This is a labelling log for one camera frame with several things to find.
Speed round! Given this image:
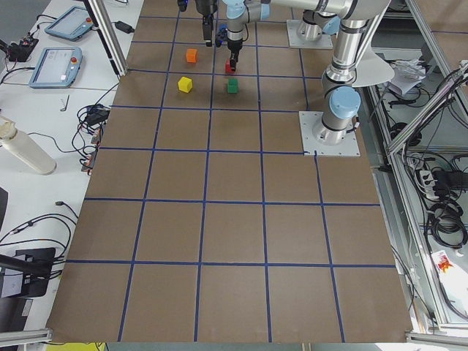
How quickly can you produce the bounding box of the white power strip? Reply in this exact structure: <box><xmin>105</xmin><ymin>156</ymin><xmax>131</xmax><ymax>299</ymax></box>
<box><xmin>415</xmin><ymin>169</ymin><xmax>439</xmax><ymax>201</ymax></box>

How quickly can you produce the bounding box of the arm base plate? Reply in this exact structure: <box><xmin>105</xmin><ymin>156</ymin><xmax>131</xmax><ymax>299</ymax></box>
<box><xmin>287</xmin><ymin>20</ymin><xmax>333</xmax><ymax>50</ymax></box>
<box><xmin>299</xmin><ymin>111</ymin><xmax>361</xmax><ymax>157</ymax></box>

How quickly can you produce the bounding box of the green wooden block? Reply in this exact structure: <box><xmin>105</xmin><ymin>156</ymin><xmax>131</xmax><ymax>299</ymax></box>
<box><xmin>227</xmin><ymin>78</ymin><xmax>238</xmax><ymax>94</ymax></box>

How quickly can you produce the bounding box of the black camera stand base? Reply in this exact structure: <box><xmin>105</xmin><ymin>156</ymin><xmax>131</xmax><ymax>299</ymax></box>
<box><xmin>1</xmin><ymin>248</ymin><xmax>56</xmax><ymax>298</ymax></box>

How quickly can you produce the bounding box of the black hex key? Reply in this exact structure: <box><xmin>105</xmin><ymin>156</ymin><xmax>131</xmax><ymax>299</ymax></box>
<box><xmin>59</xmin><ymin>95</ymin><xmax>70</xmax><ymax>112</ymax></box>

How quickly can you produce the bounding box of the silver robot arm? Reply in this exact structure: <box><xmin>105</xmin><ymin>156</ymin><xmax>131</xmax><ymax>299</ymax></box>
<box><xmin>195</xmin><ymin>0</ymin><xmax>341</xmax><ymax>50</ymax></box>
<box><xmin>224</xmin><ymin>1</ymin><xmax>390</xmax><ymax>146</ymax></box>

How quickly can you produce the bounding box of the stack of white papers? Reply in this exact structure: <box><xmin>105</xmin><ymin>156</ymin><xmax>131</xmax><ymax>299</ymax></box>
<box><xmin>389</xmin><ymin>58</ymin><xmax>426</xmax><ymax>96</ymax></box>

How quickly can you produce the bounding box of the orange wooden block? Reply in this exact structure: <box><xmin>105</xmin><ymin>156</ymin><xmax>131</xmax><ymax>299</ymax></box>
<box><xmin>186</xmin><ymin>48</ymin><xmax>198</xmax><ymax>64</ymax></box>

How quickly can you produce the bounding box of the near blue teach pendant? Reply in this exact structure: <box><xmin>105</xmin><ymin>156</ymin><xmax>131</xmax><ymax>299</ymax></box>
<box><xmin>29</xmin><ymin>47</ymin><xmax>83</xmax><ymax>88</ymax></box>

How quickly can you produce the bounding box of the red wooden block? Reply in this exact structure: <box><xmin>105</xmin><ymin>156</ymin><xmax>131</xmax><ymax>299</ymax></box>
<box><xmin>224</xmin><ymin>59</ymin><xmax>235</xmax><ymax>75</ymax></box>

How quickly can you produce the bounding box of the blue teach pendant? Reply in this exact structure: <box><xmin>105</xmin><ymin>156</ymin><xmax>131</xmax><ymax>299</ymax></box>
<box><xmin>29</xmin><ymin>47</ymin><xmax>83</xmax><ymax>88</ymax></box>
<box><xmin>45</xmin><ymin>6</ymin><xmax>94</xmax><ymax>42</ymax></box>

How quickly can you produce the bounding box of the aluminium frame post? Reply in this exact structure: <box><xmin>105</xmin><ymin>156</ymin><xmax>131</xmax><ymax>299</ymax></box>
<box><xmin>83</xmin><ymin>0</ymin><xmax>128</xmax><ymax>77</ymax></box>

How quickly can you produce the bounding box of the red white paper packet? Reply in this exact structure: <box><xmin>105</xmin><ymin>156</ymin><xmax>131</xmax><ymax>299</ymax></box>
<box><xmin>431</xmin><ymin>250</ymin><xmax>454</xmax><ymax>276</ymax></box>

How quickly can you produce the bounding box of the far blue teach pendant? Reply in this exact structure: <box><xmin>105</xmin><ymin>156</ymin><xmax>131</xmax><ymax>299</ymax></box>
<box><xmin>45</xmin><ymin>6</ymin><xmax>94</xmax><ymax>42</ymax></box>

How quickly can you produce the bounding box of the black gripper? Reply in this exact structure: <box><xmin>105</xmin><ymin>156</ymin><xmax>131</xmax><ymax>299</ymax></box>
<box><xmin>177</xmin><ymin>0</ymin><xmax>218</xmax><ymax>47</ymax></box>
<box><xmin>215</xmin><ymin>26</ymin><xmax>242</xmax><ymax>71</ymax></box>

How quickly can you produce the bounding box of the yellow wooden block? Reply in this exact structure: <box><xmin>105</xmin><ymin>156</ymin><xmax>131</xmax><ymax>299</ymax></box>
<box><xmin>178</xmin><ymin>76</ymin><xmax>193</xmax><ymax>94</ymax></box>

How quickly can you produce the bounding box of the black power brick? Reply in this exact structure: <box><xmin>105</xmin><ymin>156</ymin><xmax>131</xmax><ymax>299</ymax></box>
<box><xmin>114</xmin><ymin>21</ymin><xmax>135</xmax><ymax>34</ymax></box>

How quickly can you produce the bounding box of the white water bottle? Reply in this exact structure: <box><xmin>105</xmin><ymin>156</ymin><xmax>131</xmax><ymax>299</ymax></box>
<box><xmin>1</xmin><ymin>116</ymin><xmax>56</xmax><ymax>175</ymax></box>

